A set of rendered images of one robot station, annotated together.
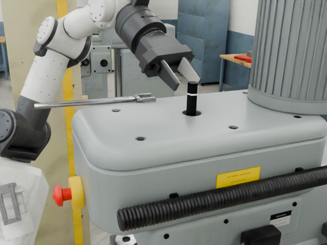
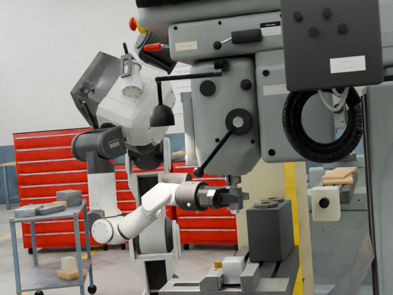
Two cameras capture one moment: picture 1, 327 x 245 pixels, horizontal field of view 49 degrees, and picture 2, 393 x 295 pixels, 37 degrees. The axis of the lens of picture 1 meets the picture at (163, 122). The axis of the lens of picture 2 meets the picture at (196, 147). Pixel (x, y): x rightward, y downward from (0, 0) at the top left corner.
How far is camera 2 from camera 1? 137 cm
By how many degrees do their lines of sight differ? 40
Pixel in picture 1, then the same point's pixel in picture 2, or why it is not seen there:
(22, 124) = (155, 35)
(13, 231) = (126, 82)
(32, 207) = (152, 91)
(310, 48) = not seen: outside the picture
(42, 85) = not seen: hidden behind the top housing
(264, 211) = (252, 19)
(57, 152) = (272, 187)
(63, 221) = not seen: hidden behind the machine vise
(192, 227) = (194, 24)
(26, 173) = (153, 69)
